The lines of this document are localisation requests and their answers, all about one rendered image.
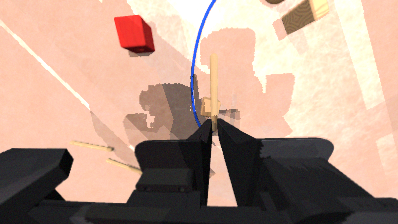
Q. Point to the red block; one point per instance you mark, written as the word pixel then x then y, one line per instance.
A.
pixel 134 34

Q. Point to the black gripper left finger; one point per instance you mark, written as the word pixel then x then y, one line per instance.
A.
pixel 192 153

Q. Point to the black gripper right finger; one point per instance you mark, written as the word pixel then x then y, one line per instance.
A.
pixel 244 154

